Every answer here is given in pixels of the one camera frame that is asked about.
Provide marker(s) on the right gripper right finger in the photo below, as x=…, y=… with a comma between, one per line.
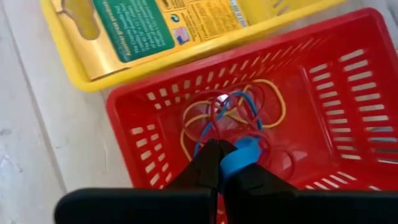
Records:
x=295, y=205

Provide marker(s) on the yellow Crayola crayon box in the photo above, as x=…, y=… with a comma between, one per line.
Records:
x=133, y=28

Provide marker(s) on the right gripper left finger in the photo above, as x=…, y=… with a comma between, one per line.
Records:
x=140, y=205

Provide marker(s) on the yellow plastic slotted basket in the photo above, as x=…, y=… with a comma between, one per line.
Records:
x=186, y=60

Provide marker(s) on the red plastic slotted basket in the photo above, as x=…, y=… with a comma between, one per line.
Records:
x=314, y=146

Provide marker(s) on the thin red rubber band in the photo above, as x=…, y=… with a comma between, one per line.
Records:
x=293, y=161
x=212, y=112

